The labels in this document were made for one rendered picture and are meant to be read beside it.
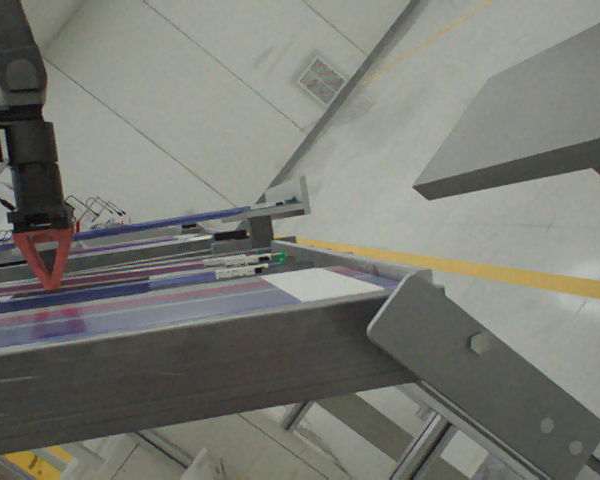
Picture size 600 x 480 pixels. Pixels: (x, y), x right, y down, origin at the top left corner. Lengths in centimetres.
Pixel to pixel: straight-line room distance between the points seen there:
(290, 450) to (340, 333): 157
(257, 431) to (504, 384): 157
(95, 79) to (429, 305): 833
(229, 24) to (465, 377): 849
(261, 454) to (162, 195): 670
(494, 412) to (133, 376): 22
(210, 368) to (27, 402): 11
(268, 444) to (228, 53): 711
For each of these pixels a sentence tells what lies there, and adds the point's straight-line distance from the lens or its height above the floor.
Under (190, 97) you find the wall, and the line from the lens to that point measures 867.
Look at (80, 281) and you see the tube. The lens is 95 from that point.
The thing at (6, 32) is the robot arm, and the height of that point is 117.
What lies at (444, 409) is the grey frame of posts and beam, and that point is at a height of 32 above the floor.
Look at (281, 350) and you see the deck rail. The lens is 48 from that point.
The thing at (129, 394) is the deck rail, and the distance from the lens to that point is 48.
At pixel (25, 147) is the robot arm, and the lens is 94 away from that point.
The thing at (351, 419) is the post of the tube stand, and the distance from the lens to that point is 145.
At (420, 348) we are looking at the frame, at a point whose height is 73.
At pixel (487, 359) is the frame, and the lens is 47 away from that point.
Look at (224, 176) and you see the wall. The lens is 860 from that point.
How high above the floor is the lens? 90
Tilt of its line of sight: 10 degrees down
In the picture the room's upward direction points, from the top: 52 degrees counter-clockwise
